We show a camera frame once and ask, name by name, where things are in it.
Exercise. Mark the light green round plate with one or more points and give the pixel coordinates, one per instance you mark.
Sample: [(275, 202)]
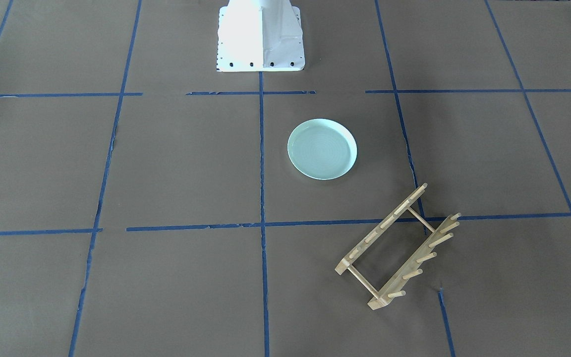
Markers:
[(322, 149)]

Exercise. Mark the wooden dish rack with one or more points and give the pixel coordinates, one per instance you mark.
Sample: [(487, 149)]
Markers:
[(402, 241)]

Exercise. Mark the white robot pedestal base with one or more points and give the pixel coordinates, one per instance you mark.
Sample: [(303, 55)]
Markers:
[(260, 36)]

